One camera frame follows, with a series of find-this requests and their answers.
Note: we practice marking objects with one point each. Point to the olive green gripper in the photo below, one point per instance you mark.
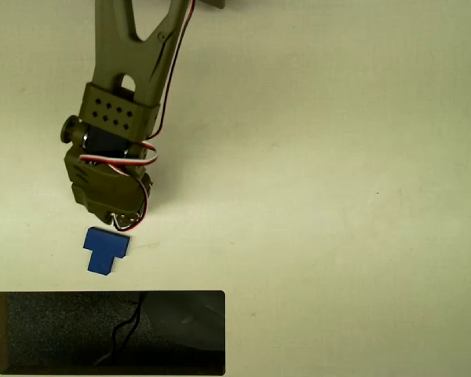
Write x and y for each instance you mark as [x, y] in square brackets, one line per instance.
[122, 220]

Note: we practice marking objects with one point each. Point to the black box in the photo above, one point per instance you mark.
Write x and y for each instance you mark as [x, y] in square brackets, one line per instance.
[63, 334]

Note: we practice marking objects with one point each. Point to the blue T-shaped block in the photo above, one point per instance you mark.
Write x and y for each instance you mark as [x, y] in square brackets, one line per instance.
[102, 251]

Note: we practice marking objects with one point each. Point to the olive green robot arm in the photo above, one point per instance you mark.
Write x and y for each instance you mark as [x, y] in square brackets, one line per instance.
[117, 51]

